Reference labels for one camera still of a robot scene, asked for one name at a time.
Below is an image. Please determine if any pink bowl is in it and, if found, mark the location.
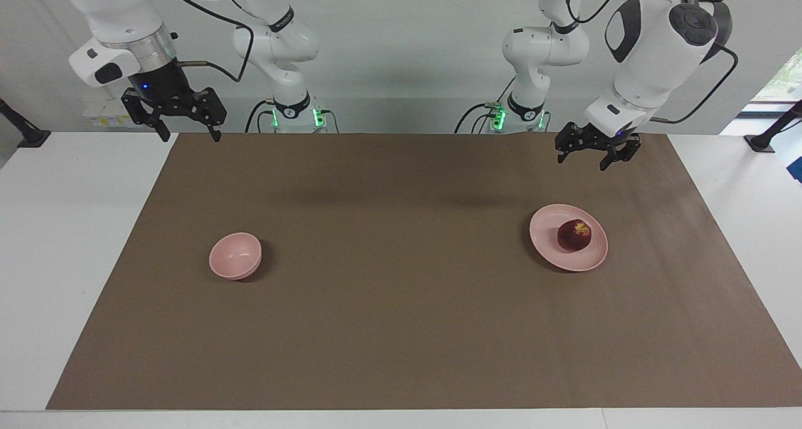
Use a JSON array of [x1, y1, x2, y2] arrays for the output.
[[209, 232, 263, 281]]

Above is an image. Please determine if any black base cable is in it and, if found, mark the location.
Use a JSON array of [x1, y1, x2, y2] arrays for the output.
[[456, 102, 502, 134], [244, 99, 276, 133]]

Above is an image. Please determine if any white wall socket box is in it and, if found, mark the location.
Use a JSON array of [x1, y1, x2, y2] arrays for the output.
[[83, 98, 135, 129]]

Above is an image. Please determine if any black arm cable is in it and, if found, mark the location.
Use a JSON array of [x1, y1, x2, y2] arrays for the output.
[[154, 0, 254, 83], [560, 0, 740, 126]]

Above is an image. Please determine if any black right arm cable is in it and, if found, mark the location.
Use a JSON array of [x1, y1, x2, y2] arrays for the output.
[[154, 0, 254, 83]]

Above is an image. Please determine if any window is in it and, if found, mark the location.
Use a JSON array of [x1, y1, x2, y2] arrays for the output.
[[749, 44, 802, 104]]

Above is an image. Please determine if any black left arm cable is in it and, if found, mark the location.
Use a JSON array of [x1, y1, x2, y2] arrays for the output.
[[560, 0, 740, 126]]

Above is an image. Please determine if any dark red apple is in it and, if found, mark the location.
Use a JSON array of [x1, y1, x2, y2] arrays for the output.
[[557, 219, 593, 253]]

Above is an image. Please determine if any brown table mat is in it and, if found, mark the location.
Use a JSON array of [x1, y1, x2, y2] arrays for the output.
[[46, 132, 802, 411]]

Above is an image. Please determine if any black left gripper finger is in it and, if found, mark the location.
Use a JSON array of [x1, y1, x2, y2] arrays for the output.
[[598, 142, 633, 172], [555, 135, 583, 165]]

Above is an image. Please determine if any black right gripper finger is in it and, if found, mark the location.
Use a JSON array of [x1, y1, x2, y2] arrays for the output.
[[187, 87, 227, 143], [122, 88, 172, 143]]

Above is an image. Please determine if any black stand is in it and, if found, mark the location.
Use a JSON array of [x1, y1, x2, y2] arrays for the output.
[[0, 98, 52, 149], [744, 100, 802, 153]]

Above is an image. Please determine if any pink plate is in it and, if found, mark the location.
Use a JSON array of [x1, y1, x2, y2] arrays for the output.
[[529, 204, 609, 272]]

